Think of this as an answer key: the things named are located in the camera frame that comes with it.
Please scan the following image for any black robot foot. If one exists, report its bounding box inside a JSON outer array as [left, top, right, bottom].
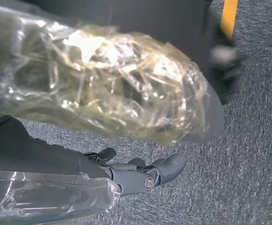
[[21, 0, 242, 106]]

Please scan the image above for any yellow floor tape outline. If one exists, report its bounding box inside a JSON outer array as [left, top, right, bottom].
[[220, 0, 239, 42]]

